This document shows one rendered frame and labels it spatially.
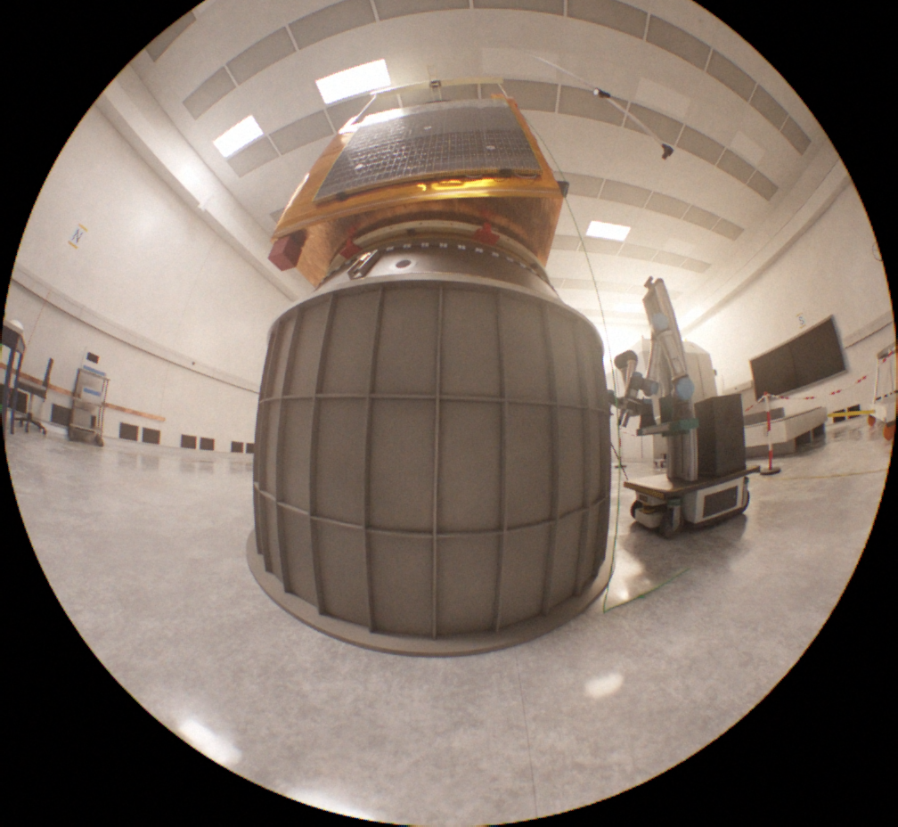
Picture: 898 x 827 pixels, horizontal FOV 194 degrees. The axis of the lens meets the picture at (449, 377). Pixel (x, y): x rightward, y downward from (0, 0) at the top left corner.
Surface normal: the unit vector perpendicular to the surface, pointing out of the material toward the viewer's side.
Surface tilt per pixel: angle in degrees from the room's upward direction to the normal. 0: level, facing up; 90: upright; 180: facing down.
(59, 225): 90
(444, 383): 90
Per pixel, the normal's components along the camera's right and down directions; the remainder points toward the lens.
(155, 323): 0.99, -0.01
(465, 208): -0.02, 0.97
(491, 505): 0.22, -0.25
